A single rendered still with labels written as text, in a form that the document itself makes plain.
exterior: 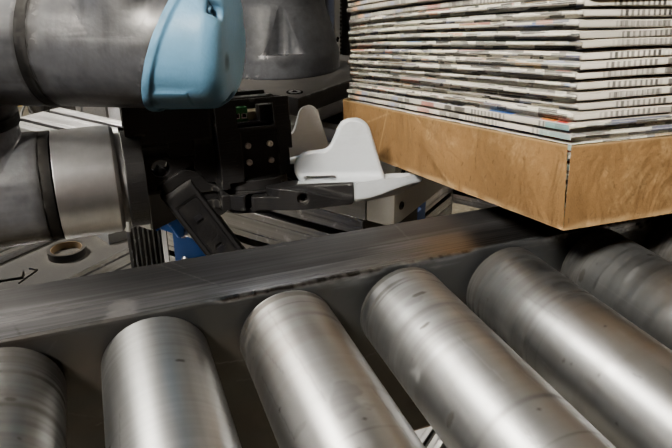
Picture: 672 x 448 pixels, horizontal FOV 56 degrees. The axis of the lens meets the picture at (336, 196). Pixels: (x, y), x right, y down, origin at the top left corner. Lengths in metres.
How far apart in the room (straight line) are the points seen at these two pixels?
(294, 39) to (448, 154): 0.33
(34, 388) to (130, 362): 0.04
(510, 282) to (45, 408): 0.22
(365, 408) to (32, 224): 0.27
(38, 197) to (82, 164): 0.03
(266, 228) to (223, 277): 0.42
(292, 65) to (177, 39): 0.35
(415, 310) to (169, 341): 0.11
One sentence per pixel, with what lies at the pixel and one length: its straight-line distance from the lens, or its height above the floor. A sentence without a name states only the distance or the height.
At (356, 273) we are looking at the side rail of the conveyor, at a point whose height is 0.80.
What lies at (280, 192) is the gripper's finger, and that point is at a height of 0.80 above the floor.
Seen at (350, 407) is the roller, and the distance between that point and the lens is 0.25.
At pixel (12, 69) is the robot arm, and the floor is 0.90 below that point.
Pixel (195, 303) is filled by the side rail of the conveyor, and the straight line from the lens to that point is 0.31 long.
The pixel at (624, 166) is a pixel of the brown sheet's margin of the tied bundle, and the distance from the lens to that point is 0.35.
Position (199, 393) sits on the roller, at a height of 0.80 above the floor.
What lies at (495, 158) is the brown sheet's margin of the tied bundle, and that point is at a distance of 0.37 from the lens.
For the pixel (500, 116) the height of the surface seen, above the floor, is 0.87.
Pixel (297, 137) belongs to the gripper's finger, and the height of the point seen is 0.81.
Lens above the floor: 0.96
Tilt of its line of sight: 23 degrees down
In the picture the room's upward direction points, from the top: straight up
